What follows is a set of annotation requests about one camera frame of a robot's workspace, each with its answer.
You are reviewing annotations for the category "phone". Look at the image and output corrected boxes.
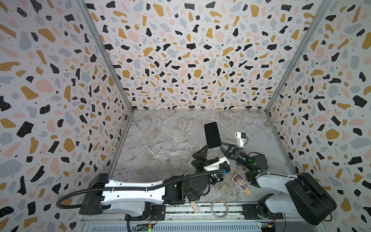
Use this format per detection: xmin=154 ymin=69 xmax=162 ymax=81
xmin=204 ymin=122 xmax=222 ymax=149

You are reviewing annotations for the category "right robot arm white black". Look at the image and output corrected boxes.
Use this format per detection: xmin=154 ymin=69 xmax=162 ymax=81
xmin=220 ymin=143 xmax=337 ymax=225

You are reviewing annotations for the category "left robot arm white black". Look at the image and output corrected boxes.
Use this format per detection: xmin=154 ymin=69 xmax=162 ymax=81
xmin=79 ymin=147 xmax=231 ymax=220

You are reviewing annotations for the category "colourful card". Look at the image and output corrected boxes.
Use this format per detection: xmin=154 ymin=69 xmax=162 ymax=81
xmin=232 ymin=174 xmax=250 ymax=191

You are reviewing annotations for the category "small wooden block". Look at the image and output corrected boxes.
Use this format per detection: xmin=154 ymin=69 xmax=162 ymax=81
xmin=244 ymin=188 xmax=252 ymax=196

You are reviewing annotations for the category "pink eraser block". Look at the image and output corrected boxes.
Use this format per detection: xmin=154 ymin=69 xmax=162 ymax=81
xmin=189 ymin=202 xmax=200 ymax=214

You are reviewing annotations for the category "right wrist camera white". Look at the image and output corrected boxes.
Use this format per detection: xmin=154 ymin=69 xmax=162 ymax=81
xmin=235 ymin=132 xmax=249 ymax=148

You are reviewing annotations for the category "coiled white cable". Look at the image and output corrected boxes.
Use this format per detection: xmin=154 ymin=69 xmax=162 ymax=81
xmin=211 ymin=199 xmax=230 ymax=218

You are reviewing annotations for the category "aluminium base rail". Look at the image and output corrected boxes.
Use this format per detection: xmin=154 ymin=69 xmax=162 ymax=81
xmin=79 ymin=202 xmax=330 ymax=232

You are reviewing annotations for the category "black corrugated cable hose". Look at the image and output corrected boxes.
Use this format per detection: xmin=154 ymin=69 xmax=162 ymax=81
xmin=55 ymin=169 xmax=225 ymax=209

